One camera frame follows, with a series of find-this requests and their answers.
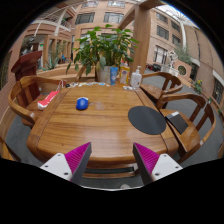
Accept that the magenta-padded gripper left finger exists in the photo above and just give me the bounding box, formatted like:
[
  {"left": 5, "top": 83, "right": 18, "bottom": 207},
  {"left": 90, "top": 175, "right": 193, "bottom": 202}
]
[{"left": 39, "top": 142, "right": 93, "bottom": 185}]

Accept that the dark red wooden lectern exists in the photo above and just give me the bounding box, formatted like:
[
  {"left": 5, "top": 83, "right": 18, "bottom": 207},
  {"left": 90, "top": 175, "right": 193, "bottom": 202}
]
[{"left": 10, "top": 50, "right": 43, "bottom": 101}]

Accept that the yellow flowering plant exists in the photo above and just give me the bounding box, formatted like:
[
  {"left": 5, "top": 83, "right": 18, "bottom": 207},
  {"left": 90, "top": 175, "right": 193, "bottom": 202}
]
[{"left": 193, "top": 79, "right": 204, "bottom": 94}]

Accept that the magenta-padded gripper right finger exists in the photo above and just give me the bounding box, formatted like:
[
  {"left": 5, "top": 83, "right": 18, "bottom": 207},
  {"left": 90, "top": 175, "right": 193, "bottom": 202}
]
[{"left": 132, "top": 142, "right": 184, "bottom": 185}]

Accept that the yellow liquid bottle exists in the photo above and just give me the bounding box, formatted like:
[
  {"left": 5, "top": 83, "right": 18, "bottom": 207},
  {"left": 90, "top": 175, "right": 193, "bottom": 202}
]
[{"left": 119, "top": 60, "right": 131, "bottom": 85}]

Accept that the black book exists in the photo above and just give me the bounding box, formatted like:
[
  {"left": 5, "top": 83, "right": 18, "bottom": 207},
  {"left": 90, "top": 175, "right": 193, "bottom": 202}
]
[{"left": 165, "top": 111, "right": 190, "bottom": 135}]

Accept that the red and white bag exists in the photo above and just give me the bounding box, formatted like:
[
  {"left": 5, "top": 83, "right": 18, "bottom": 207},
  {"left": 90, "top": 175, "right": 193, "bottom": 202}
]
[{"left": 37, "top": 89, "right": 61, "bottom": 111}]

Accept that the white pump bottle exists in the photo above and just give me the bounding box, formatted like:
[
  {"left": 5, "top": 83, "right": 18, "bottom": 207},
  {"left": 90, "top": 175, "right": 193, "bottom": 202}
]
[{"left": 130, "top": 65, "right": 143, "bottom": 89}]

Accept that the blue and white computer mouse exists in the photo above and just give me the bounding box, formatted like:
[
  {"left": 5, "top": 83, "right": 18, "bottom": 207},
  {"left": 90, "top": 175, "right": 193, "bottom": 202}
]
[{"left": 75, "top": 96, "right": 90, "bottom": 111}]

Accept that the wooden pillar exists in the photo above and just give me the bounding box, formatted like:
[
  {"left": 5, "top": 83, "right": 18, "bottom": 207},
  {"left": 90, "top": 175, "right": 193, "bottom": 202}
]
[{"left": 118, "top": 1, "right": 164, "bottom": 76}]

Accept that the black round mouse pad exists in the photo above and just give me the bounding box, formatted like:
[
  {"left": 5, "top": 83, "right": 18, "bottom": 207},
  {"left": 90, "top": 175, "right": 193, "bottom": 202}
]
[{"left": 127, "top": 105, "right": 167, "bottom": 136}]

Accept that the green potted plant, white pot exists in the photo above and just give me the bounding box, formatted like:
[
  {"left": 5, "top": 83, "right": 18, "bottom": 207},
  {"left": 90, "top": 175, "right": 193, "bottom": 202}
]
[{"left": 65, "top": 23, "right": 139, "bottom": 84}]

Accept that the white statue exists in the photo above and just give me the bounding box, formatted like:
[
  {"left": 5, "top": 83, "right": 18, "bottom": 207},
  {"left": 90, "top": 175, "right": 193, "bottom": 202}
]
[{"left": 167, "top": 49, "right": 179, "bottom": 69}]

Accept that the blue tube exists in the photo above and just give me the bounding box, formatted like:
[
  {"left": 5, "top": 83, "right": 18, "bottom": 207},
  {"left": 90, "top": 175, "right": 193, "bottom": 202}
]
[{"left": 109, "top": 66, "right": 119, "bottom": 86}]

